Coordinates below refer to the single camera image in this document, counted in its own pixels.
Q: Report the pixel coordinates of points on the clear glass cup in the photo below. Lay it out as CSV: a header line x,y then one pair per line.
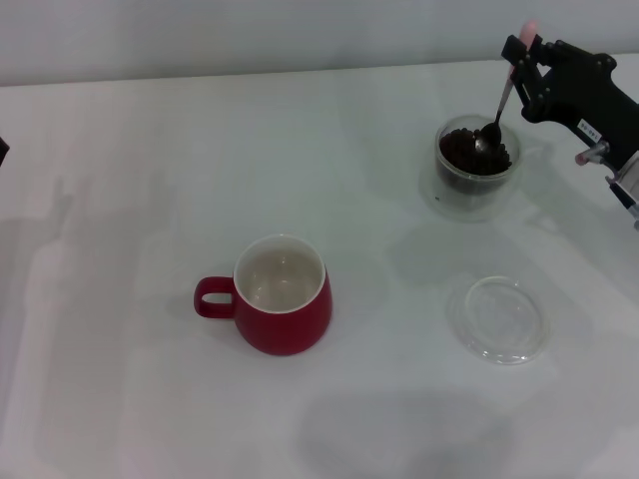
x,y
515,164

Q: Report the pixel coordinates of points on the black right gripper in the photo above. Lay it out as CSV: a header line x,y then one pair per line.
x,y
589,95

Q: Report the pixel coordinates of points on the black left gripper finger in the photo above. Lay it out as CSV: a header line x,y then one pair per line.
x,y
4,149

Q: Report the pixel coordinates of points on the red ceramic mug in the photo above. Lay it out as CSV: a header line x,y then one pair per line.
x,y
284,329

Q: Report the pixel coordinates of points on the coffee beans heap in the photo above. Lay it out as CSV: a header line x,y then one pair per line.
x,y
459,154

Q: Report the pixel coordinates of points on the round clear glass dish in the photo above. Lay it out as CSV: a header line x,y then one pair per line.
x,y
499,319

